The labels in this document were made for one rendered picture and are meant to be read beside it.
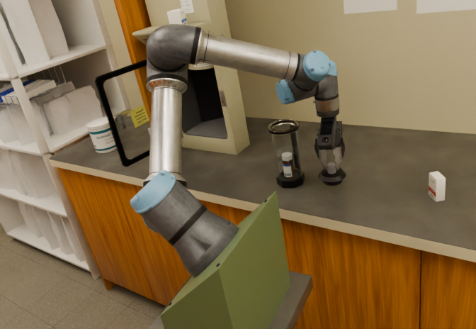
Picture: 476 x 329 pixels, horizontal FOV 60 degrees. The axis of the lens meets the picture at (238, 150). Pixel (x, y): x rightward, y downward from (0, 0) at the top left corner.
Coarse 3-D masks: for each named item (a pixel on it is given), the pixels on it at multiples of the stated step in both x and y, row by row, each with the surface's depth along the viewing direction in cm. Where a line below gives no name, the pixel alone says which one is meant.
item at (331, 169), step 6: (330, 162) 138; (330, 168) 137; (324, 174) 138; (330, 174) 137; (336, 174) 136; (342, 174) 136; (324, 180) 136; (330, 180) 136; (336, 180) 135; (342, 180) 138
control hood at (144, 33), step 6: (192, 24) 156; (198, 24) 153; (204, 24) 153; (210, 24) 156; (138, 30) 167; (144, 30) 164; (150, 30) 161; (204, 30) 153; (210, 30) 156; (138, 36) 165; (144, 36) 163; (144, 42) 169
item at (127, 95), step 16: (112, 80) 164; (128, 80) 169; (144, 80) 174; (112, 96) 165; (128, 96) 170; (144, 96) 176; (112, 112) 166; (128, 112) 172; (144, 112) 177; (128, 128) 173; (144, 128) 179; (128, 144) 174; (144, 144) 180
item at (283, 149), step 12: (288, 120) 145; (276, 132) 138; (276, 144) 142; (288, 144) 140; (276, 156) 144; (288, 156) 142; (300, 156) 146; (276, 168) 148; (288, 168) 144; (300, 168) 146; (288, 180) 146
